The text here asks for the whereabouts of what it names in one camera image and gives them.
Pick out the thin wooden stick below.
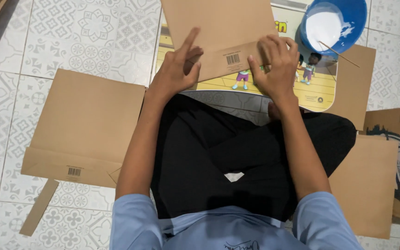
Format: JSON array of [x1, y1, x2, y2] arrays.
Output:
[[317, 41, 360, 69]]

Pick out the person's black trousers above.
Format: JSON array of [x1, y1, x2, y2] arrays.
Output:
[[150, 93, 357, 223]]

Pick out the person's light blue shirt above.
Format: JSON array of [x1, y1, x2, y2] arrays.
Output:
[[109, 191, 364, 250]]

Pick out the person's bare foot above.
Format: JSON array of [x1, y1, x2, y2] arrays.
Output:
[[267, 101, 282, 122]]

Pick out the brown paper bag with barcode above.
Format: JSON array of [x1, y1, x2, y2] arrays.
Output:
[[21, 68, 147, 189], [160, 0, 279, 82]]

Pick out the person's right hand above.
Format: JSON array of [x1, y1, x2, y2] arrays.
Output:
[[247, 34, 301, 102]]

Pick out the person's left hand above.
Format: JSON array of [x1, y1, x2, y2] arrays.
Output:
[[149, 27, 204, 99]]

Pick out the plain brown paper sheet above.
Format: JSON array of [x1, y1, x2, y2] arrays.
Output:
[[328, 134, 399, 240], [324, 44, 377, 131]]

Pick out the cartoon printed small table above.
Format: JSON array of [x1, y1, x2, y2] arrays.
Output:
[[154, 0, 339, 113]]

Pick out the blue bowl of white glue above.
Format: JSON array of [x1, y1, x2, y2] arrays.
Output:
[[298, 0, 368, 57]]

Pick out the brown paper strip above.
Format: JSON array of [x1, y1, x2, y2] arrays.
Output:
[[19, 178, 60, 237]]

